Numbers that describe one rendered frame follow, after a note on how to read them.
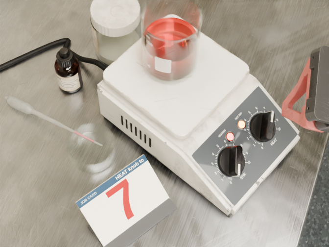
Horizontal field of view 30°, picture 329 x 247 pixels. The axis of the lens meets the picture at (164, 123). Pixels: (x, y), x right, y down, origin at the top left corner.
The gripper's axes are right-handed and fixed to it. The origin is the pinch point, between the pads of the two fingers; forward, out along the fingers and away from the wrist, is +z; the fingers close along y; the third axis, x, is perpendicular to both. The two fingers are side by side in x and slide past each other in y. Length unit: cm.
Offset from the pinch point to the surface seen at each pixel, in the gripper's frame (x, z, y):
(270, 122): 0.3, 5.5, 0.1
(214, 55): -6.3, 8.0, 6.6
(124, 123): 2.0, 14.4, 13.6
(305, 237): 7, 72, -54
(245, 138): 2.3, 7.3, 2.0
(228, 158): 4.8, 6.9, 4.0
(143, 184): 8.6, 12.4, 11.0
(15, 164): 8.0, 21.1, 23.5
